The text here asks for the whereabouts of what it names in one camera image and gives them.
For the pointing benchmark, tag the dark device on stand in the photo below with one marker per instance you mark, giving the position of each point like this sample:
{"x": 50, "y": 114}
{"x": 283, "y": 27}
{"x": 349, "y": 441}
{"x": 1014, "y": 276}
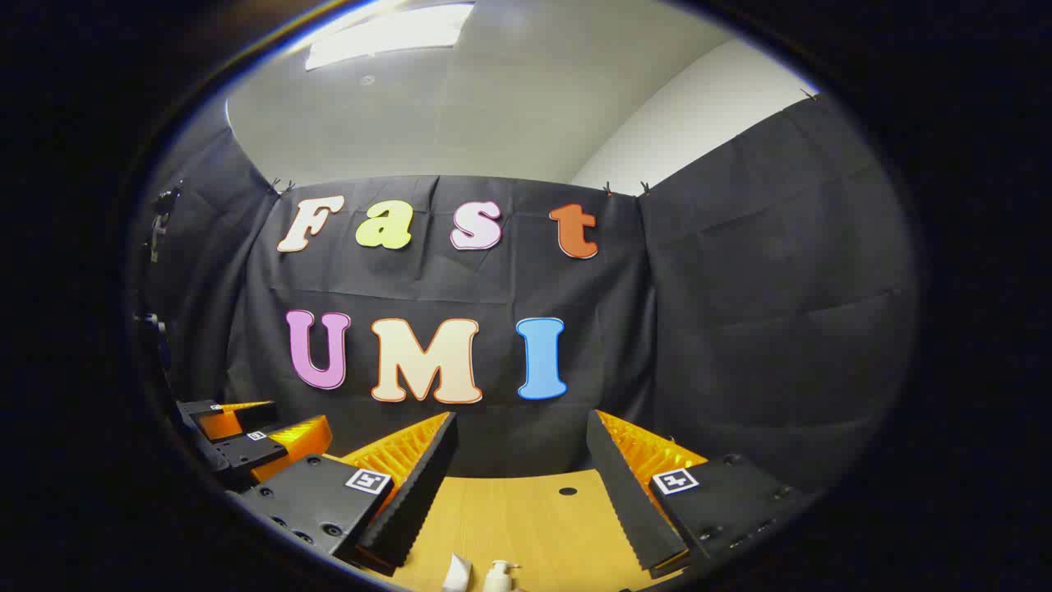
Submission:
{"x": 160, "y": 220}

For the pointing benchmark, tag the ceiling light panel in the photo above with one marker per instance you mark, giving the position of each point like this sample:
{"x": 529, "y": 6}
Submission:
{"x": 386, "y": 33}

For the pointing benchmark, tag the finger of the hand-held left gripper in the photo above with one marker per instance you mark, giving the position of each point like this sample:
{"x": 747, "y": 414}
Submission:
{"x": 246, "y": 452}
{"x": 255, "y": 418}

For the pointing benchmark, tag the white pump bottle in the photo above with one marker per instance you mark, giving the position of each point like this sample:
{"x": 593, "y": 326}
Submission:
{"x": 498, "y": 577}

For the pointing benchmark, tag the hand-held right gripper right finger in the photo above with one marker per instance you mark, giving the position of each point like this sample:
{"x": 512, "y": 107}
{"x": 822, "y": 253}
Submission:
{"x": 629, "y": 501}

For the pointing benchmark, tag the black backdrop cloth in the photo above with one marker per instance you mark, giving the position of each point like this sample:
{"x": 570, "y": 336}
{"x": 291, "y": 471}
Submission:
{"x": 740, "y": 329}

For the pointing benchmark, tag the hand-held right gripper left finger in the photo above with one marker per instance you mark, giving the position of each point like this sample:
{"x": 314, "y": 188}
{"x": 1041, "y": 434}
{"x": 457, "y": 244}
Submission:
{"x": 415, "y": 493}

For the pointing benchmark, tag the white skin care tube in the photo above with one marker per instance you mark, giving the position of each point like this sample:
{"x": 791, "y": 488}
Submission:
{"x": 457, "y": 574}

